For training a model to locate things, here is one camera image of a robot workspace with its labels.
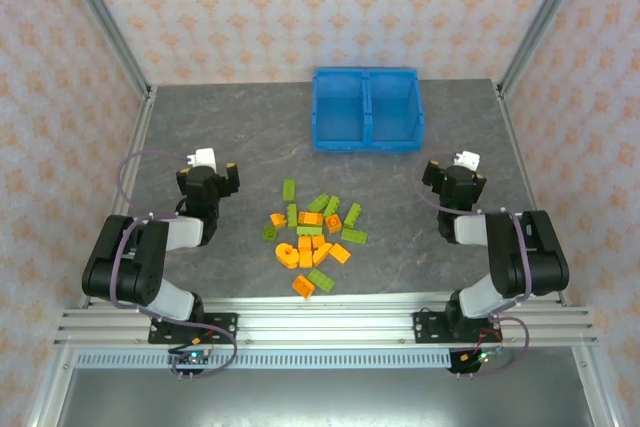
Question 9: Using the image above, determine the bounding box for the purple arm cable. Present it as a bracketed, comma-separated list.
[108, 149, 239, 381]
[413, 154, 531, 378]

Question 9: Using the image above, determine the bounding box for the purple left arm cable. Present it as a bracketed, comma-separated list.
[108, 149, 239, 381]

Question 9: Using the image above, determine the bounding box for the aluminium side rail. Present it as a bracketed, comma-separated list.
[493, 79, 570, 307]
[79, 84, 159, 309]

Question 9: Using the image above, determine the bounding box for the aluminium frame leg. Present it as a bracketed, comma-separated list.
[27, 346, 79, 427]
[569, 346, 619, 427]

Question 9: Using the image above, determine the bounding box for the aluminium upright post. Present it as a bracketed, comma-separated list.
[52, 0, 154, 98]
[497, 0, 599, 98]

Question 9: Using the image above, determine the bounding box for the metal base panel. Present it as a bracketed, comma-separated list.
[49, 366, 601, 427]

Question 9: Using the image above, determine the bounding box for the small circuit board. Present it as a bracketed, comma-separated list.
[459, 346, 504, 368]
[168, 349, 214, 373]

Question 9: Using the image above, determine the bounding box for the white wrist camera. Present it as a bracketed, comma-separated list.
[453, 150, 482, 172]
[185, 147, 219, 173]

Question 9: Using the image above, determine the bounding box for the grey slotted cable duct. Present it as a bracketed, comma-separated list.
[74, 350, 454, 371]

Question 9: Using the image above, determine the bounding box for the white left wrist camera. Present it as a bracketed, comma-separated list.
[185, 147, 219, 173]

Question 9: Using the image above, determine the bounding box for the orange round lego piece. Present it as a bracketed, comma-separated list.
[275, 242, 300, 267]

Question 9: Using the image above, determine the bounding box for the aluminium cross beam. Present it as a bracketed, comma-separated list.
[53, 296, 600, 348]

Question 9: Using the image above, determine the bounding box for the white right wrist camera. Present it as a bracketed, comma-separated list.
[453, 150, 482, 172]

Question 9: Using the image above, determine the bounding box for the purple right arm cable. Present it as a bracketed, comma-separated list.
[413, 154, 531, 378]

